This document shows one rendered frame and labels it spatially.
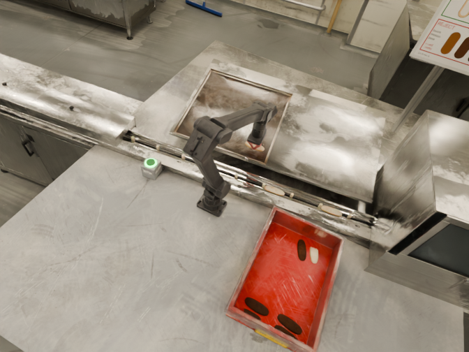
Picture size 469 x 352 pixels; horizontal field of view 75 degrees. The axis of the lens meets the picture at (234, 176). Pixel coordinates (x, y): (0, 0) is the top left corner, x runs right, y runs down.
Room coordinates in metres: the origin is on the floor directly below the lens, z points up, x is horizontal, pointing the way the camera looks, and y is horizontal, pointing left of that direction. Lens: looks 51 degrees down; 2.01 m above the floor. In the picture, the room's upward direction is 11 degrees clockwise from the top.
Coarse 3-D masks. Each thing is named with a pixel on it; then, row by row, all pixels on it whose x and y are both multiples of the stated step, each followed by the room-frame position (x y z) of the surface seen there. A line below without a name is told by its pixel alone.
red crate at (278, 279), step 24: (264, 240) 0.62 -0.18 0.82; (288, 240) 0.65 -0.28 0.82; (312, 240) 0.67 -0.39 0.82; (264, 264) 0.52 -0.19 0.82; (288, 264) 0.54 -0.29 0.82; (312, 264) 0.56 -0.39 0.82; (264, 288) 0.42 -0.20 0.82; (288, 288) 0.44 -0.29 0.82; (312, 288) 0.46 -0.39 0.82; (288, 312) 0.35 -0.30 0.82; (312, 312) 0.37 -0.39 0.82
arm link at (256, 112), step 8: (256, 104) 1.00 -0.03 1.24; (264, 104) 1.03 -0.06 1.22; (232, 112) 0.85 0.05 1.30; (240, 112) 0.86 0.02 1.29; (248, 112) 0.89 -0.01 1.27; (256, 112) 0.93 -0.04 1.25; (264, 112) 0.96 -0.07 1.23; (216, 120) 0.75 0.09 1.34; (224, 120) 0.76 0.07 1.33; (232, 120) 0.78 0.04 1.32; (240, 120) 0.82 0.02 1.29; (248, 120) 0.88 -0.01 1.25; (256, 120) 0.93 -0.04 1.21; (264, 120) 0.98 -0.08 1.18; (224, 128) 0.73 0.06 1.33; (232, 128) 0.78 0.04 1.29; (240, 128) 0.83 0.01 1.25; (224, 136) 0.68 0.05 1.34
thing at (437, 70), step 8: (432, 72) 1.53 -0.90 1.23; (440, 72) 1.52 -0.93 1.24; (424, 80) 1.56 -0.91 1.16; (432, 80) 1.52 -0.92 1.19; (424, 88) 1.52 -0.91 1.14; (416, 96) 1.53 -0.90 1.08; (408, 104) 1.55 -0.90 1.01; (416, 104) 1.52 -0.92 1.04; (408, 112) 1.52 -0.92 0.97; (400, 120) 1.52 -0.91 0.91; (392, 128) 1.53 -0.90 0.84; (400, 128) 1.52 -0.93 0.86
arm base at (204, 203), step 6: (204, 198) 0.74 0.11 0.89; (216, 198) 0.74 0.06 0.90; (198, 204) 0.74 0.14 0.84; (204, 204) 0.72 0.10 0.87; (210, 204) 0.72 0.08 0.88; (216, 204) 0.73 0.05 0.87; (222, 204) 0.76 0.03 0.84; (204, 210) 0.72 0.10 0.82; (210, 210) 0.71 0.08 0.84; (216, 210) 0.72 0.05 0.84; (222, 210) 0.73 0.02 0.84; (216, 216) 0.70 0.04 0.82
